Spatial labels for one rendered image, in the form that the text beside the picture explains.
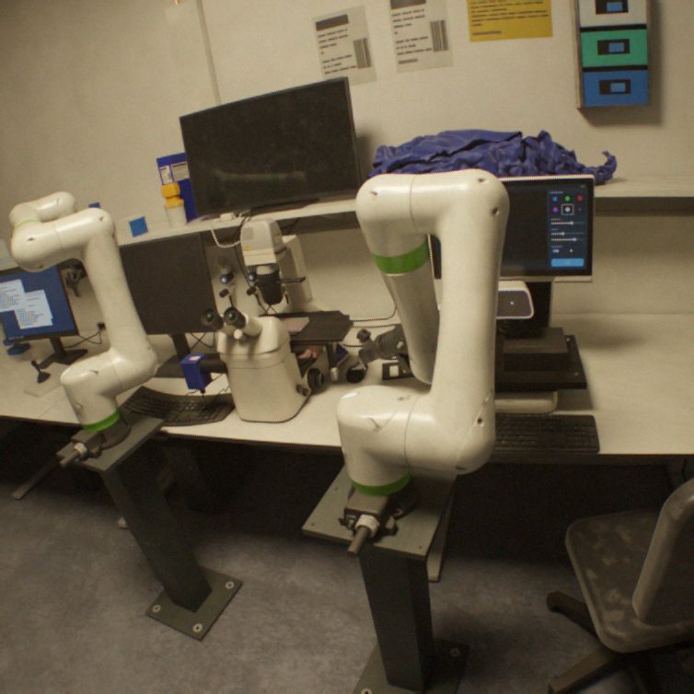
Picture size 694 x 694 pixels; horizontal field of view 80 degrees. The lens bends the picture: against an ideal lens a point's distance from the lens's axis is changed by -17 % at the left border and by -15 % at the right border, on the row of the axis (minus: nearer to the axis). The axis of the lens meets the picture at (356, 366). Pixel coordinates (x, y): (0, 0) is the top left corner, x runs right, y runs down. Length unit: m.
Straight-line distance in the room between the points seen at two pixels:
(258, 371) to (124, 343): 0.40
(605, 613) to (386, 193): 1.02
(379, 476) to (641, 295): 1.39
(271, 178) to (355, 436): 1.24
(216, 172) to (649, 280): 1.71
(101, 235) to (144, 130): 1.21
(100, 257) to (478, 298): 0.98
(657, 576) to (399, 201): 0.80
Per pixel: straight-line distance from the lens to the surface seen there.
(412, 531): 0.95
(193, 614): 1.99
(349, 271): 1.99
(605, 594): 1.28
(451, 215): 0.82
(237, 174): 1.95
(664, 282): 2.00
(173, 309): 1.80
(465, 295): 0.80
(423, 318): 1.03
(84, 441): 1.48
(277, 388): 1.36
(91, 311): 2.91
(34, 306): 2.53
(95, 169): 2.77
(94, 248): 1.38
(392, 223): 0.87
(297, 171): 1.83
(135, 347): 1.44
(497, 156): 1.63
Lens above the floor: 1.49
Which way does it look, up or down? 27 degrees down
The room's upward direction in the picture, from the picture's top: 9 degrees counter-clockwise
